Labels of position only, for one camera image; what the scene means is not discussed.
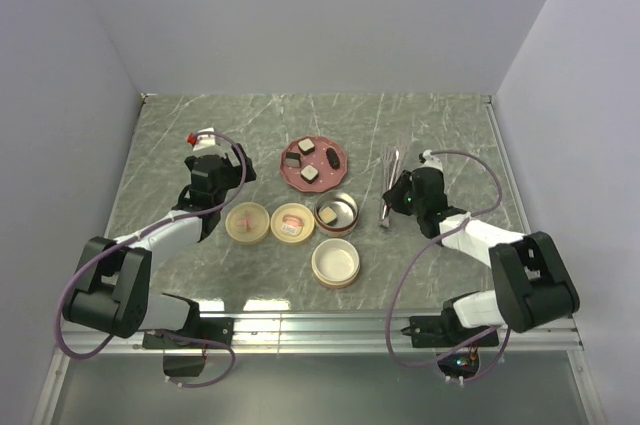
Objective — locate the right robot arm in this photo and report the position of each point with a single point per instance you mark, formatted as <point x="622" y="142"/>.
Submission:
<point x="531" y="285"/>

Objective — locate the sushi piece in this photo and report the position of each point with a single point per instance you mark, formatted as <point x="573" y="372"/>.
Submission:
<point x="328" y="216"/>
<point x="306" y="146"/>
<point x="309" y="173"/>
<point x="292" y="160"/>

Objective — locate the pink dotted plate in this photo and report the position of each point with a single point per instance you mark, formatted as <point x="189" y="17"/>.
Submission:
<point x="328" y="178"/>

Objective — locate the black spiky sea cucumber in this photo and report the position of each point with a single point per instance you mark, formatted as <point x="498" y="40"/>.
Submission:
<point x="333" y="158"/>

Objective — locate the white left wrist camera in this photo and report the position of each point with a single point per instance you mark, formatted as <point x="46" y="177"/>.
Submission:
<point x="204" y="142"/>

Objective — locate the steel lunch box tier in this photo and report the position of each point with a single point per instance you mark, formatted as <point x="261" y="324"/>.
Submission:
<point x="346" y="208"/>

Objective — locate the sushi piece front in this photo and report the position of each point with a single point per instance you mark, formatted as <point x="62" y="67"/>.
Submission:
<point x="309" y="173"/>

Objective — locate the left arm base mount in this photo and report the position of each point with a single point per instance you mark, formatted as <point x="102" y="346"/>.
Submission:
<point x="200" y="334"/>

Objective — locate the cream lid with pink knob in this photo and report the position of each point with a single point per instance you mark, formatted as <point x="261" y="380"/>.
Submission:
<point x="248" y="223"/>

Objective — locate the cream lid with barcode label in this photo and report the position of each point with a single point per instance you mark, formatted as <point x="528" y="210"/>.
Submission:
<point x="292" y="223"/>

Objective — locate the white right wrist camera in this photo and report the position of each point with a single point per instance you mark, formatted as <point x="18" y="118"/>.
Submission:
<point x="429" y="160"/>

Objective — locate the metal tongs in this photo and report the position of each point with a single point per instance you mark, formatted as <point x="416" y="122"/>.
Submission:
<point x="392" y="158"/>

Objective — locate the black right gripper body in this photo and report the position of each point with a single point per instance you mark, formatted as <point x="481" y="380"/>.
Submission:
<point x="402" y="200"/>

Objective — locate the sushi piece back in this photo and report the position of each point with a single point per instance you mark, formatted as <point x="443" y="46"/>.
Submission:
<point x="306" y="146"/>

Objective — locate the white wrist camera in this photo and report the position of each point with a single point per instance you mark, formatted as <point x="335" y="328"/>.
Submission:
<point x="204" y="142"/>
<point x="429" y="160"/>

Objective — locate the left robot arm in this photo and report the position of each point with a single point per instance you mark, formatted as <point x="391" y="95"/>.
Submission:
<point x="109" y="291"/>

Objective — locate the cream lunch box tier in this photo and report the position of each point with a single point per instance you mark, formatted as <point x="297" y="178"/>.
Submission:
<point x="335" y="263"/>

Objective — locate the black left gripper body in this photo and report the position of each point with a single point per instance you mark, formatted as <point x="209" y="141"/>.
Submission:
<point x="231" y="173"/>

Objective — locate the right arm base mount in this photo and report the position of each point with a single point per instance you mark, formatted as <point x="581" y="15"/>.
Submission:
<point x="438" y="331"/>

